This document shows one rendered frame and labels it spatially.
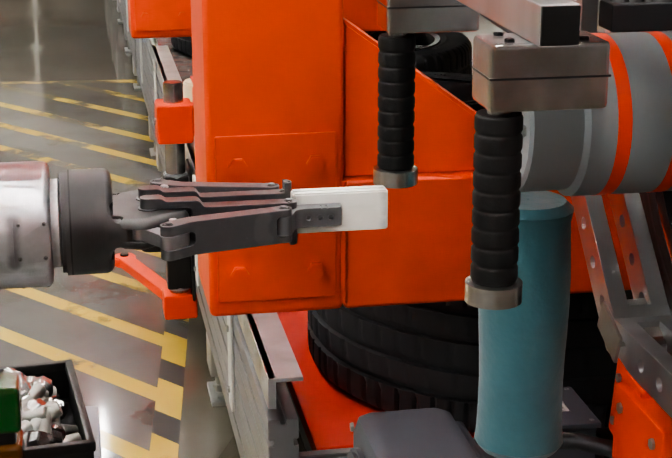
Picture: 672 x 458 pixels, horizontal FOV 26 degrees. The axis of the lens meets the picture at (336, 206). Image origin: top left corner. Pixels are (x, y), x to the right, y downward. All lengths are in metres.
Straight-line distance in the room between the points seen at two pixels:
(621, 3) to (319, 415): 1.14
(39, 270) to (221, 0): 0.67
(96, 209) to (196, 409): 1.76
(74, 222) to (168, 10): 2.58
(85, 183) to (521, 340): 0.55
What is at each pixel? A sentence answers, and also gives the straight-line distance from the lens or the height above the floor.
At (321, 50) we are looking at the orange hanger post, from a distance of 1.66.
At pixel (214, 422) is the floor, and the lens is 2.70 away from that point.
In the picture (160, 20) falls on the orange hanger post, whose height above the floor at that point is 0.56.
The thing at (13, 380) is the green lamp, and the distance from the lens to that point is 1.22.
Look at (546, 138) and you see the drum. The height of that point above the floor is 0.85.
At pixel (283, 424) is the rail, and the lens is 1.90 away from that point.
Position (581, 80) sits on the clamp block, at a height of 0.92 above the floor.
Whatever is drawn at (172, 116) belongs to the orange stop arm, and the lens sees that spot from 2.90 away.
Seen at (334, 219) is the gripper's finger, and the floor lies 0.83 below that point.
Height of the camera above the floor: 1.13
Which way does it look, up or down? 16 degrees down
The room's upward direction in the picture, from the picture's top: straight up
